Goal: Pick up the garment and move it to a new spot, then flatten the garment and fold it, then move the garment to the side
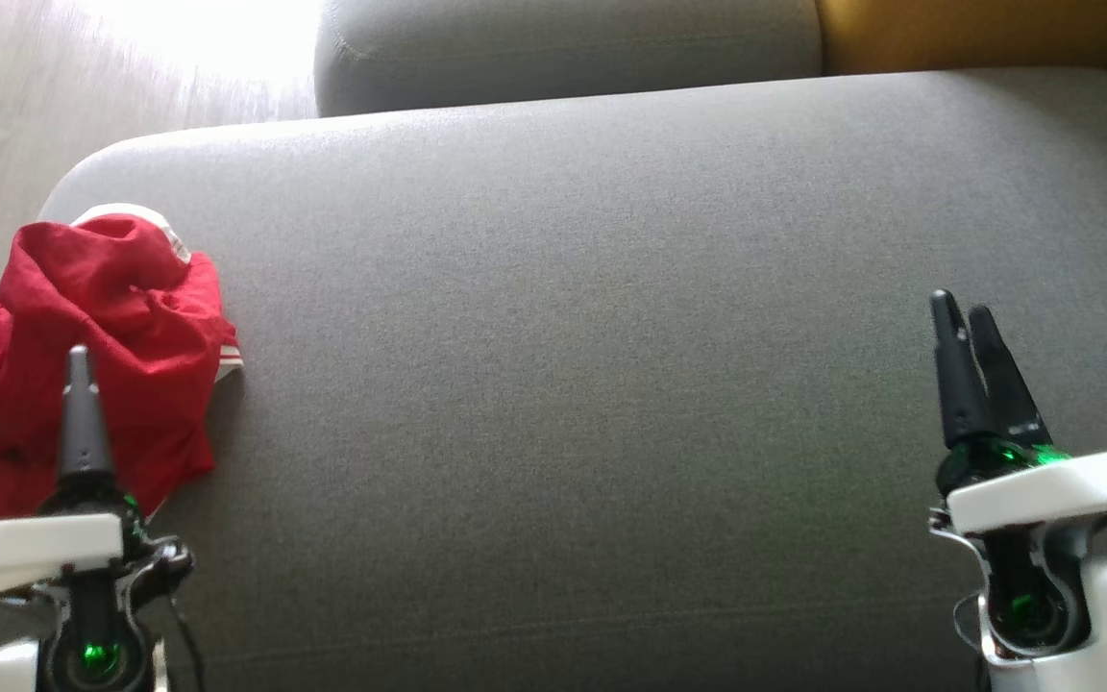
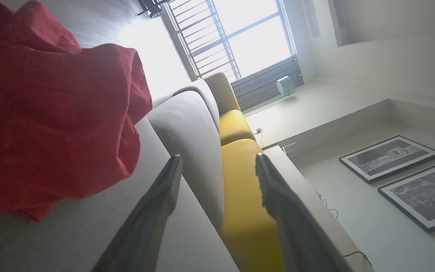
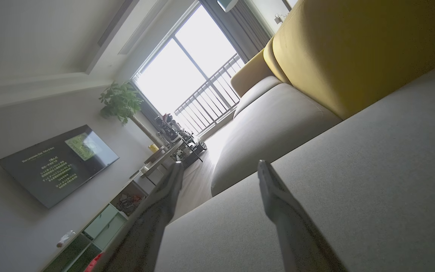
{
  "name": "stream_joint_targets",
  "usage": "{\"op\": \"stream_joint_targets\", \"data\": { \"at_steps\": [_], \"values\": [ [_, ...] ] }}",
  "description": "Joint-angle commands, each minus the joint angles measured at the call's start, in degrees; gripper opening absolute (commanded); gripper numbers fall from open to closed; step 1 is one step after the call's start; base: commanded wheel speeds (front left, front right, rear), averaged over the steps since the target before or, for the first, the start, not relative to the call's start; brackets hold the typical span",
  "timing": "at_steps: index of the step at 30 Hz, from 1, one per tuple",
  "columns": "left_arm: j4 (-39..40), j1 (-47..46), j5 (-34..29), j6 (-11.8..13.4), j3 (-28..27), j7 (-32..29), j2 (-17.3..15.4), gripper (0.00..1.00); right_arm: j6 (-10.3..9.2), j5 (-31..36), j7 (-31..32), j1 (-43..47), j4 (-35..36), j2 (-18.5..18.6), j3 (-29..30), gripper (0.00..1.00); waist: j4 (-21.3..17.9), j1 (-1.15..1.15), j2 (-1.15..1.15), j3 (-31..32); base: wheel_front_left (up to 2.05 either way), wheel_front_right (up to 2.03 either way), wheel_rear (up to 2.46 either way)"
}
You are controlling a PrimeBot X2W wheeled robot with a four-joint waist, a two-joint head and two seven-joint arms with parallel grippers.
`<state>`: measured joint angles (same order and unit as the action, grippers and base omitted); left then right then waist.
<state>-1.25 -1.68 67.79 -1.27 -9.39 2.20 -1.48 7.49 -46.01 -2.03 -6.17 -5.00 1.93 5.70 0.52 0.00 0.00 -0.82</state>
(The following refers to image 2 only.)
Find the long grey sofa seat cushion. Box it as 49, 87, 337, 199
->
147, 90, 225, 232

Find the grey window curtain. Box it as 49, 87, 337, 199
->
231, 56, 304, 112

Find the red basketball jersey number 23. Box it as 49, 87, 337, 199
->
0, 0, 153, 223

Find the metal balcony railing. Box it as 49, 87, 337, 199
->
163, 0, 241, 80

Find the thin cable on panel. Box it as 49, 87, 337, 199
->
307, 179, 339, 220

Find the small yellow sofa backrest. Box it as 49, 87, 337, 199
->
219, 109, 257, 147

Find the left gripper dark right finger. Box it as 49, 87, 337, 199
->
255, 153, 352, 272

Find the short grey sofa seat cushion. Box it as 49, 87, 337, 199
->
151, 78, 221, 133

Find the black framed monochrome picture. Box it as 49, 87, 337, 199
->
339, 135, 435, 184
378, 158, 435, 233

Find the grey sofa chaise seat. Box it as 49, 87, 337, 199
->
0, 115, 241, 272

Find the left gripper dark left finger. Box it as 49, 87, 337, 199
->
92, 154, 183, 272

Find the beige wall panel behind sofa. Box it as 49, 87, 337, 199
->
262, 145, 376, 272

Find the large yellow sofa backrest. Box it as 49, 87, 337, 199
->
219, 138, 287, 272

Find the pale yellow sofa end backrest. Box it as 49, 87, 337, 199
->
203, 72, 241, 117

